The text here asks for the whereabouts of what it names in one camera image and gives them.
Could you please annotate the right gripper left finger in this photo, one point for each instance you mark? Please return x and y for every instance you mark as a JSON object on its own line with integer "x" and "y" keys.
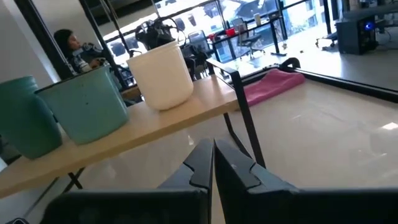
{"x": 192, "y": 177}

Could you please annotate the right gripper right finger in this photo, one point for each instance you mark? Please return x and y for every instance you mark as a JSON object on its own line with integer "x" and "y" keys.
{"x": 236, "y": 177}

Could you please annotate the cream white mug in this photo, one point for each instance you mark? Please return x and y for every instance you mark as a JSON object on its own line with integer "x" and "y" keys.
{"x": 161, "y": 77}

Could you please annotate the teal speckled mug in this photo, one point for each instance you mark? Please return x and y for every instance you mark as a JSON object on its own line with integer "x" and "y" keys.
{"x": 87, "y": 105}

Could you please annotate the dark green cup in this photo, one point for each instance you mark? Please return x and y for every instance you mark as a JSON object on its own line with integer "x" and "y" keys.
{"x": 25, "y": 121}

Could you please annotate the wooden shelf with black legs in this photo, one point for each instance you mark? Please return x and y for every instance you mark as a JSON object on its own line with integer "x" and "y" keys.
{"x": 149, "y": 124}

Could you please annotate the grey mesh chair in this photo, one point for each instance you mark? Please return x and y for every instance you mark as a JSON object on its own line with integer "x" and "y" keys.
{"x": 199, "y": 40}

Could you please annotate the red container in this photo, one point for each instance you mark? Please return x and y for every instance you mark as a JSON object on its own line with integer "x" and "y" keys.
{"x": 230, "y": 32}

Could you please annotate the person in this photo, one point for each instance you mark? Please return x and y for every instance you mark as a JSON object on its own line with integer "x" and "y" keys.
{"x": 73, "y": 49}

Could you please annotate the black office chair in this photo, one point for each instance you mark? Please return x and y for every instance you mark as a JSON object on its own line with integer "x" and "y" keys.
{"x": 245, "y": 39}

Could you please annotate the pink folded cloth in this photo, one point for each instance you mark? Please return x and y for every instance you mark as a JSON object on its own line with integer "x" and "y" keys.
{"x": 270, "y": 85}

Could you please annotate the black desk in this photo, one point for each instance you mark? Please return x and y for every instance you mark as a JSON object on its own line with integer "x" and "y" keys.
{"x": 273, "y": 34}

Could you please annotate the black computer tower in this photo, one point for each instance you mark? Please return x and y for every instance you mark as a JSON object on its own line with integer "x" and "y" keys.
{"x": 354, "y": 35}

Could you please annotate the black table frame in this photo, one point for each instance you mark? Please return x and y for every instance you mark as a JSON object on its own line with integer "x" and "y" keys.
{"x": 342, "y": 84}

